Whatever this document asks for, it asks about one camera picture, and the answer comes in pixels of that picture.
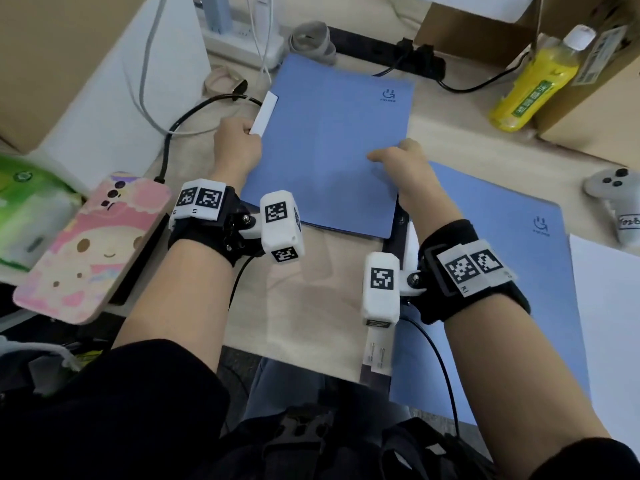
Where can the person's left hand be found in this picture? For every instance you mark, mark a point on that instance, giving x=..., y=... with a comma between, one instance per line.
x=235, y=149

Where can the person's right hand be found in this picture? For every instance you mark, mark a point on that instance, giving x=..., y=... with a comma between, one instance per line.
x=420, y=189

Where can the gray blue folder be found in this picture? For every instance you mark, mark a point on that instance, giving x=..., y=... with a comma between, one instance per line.
x=325, y=144

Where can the stack of white papers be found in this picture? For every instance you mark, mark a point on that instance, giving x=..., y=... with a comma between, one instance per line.
x=610, y=319

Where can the person's left forearm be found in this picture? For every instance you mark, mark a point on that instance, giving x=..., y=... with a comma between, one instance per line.
x=175, y=304

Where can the person's right forearm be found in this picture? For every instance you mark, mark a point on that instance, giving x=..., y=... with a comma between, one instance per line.
x=515, y=384

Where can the person's left leg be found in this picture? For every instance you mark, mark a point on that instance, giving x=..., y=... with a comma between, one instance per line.
x=280, y=389

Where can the person's black shirt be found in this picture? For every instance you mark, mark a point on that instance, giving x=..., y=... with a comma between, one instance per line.
x=100, y=419

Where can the white power strip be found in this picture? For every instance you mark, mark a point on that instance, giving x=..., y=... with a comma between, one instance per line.
x=240, y=47

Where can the black plug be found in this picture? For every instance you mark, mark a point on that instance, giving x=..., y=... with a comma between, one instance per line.
x=430, y=62

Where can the blue charger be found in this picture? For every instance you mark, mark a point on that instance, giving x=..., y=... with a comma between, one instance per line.
x=216, y=12

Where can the black power bank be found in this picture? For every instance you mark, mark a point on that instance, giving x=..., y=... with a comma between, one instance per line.
x=145, y=259

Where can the white charger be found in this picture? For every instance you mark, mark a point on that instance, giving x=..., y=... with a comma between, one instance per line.
x=263, y=7

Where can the black power strip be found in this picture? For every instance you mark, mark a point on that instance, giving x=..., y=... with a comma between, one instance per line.
x=365, y=47

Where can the yellow drink bottle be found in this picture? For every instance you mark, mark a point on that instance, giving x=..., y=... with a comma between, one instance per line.
x=535, y=84

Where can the low brown cardboard box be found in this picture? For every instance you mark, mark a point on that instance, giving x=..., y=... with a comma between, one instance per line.
x=470, y=37

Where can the pink cartoon phone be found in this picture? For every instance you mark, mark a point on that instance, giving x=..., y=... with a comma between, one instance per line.
x=95, y=244

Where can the cardboard box black logo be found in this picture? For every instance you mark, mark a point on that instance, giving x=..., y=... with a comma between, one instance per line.
x=590, y=119
x=600, y=14

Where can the white back panel gray trim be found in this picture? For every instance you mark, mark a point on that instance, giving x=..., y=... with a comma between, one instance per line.
x=475, y=4

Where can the white game controller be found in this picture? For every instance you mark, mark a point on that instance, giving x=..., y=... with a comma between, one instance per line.
x=615, y=194

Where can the large cardboard box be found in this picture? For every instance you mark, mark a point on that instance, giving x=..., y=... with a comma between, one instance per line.
x=60, y=59

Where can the green tissue pack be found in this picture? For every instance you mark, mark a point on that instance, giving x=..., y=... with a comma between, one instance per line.
x=35, y=214

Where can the black chest harness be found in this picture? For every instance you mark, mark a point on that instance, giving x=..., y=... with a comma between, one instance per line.
x=300, y=444

